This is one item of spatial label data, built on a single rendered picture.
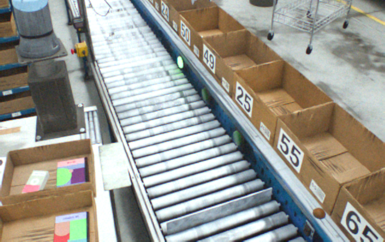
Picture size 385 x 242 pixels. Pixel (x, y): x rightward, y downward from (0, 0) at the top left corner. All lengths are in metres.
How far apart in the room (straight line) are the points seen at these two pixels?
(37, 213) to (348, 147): 1.33
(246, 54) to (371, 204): 1.19
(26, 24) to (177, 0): 1.42
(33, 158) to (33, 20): 0.63
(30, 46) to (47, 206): 0.70
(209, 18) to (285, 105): 0.94
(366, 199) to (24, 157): 1.47
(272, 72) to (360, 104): 1.81
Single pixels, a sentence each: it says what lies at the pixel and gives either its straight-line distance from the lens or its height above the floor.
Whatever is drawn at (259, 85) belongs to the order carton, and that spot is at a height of 0.93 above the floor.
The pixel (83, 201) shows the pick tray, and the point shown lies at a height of 0.79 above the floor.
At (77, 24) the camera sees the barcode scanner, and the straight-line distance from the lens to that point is 2.40.
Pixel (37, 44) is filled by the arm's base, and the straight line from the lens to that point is 1.80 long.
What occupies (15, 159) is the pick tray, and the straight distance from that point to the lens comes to 1.91.
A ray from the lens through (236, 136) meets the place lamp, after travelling 1.81.
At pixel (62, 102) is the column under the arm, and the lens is 1.94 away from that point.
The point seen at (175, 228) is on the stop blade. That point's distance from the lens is 1.53.
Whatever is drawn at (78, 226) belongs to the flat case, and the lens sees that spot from 1.58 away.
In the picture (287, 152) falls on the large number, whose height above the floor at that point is 0.95.
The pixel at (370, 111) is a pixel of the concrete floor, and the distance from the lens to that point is 3.64.
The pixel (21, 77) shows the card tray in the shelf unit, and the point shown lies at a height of 0.61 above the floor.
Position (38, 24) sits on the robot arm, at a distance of 1.78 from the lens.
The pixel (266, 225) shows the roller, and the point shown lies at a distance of 1.58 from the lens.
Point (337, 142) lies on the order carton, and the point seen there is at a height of 0.89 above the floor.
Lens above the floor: 2.00
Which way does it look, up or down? 36 degrees down
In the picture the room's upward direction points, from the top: 2 degrees counter-clockwise
